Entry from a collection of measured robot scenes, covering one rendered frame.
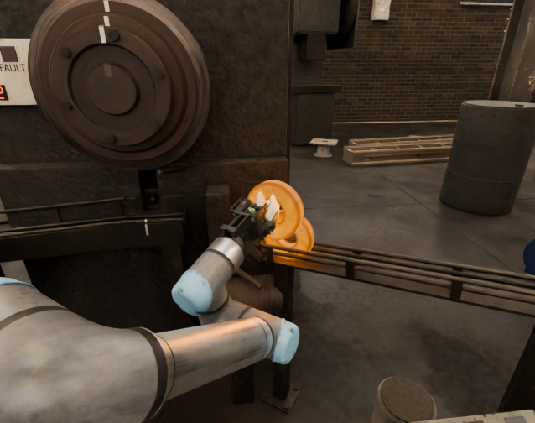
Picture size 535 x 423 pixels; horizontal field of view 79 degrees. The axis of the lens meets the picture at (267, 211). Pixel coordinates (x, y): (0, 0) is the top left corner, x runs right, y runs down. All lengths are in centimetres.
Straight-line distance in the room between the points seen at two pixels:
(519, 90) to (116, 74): 434
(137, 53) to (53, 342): 71
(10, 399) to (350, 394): 128
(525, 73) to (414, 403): 423
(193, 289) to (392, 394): 50
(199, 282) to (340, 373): 103
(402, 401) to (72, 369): 67
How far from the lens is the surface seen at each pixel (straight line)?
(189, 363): 43
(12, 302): 42
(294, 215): 81
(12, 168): 133
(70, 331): 36
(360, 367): 158
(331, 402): 146
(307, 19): 515
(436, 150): 485
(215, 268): 63
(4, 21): 130
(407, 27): 794
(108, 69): 93
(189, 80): 97
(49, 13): 108
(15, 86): 129
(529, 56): 474
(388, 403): 84
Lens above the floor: 117
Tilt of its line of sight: 24 degrees down
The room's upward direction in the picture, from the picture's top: straight up
